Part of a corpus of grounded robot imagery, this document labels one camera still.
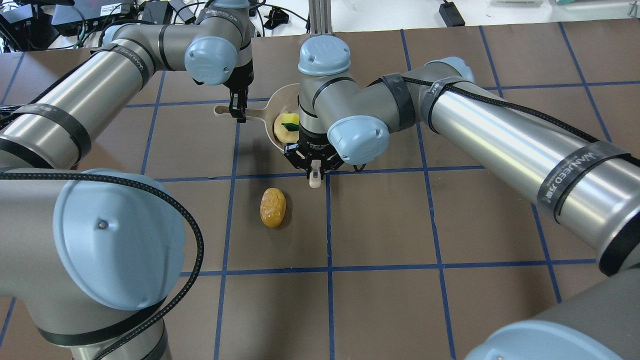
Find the pale yellow crescent foam piece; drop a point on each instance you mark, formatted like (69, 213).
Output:
(283, 136)

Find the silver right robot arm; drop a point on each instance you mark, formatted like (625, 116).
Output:
(587, 185)

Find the aluminium frame post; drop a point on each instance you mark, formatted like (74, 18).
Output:
(320, 18)

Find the black power adapter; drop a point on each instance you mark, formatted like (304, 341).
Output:
(450, 14)

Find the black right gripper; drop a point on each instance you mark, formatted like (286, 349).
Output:
(312, 146)

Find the white hand brush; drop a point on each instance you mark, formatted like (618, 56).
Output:
(315, 174)

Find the brown potato-shaped bread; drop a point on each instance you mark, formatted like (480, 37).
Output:
(272, 207)

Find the yellow green sponge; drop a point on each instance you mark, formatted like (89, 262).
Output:
(289, 121)

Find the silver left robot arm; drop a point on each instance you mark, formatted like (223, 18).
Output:
(99, 256)

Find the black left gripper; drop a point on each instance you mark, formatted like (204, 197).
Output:
(242, 76)

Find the beige plastic dustpan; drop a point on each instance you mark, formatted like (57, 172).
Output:
(284, 100)

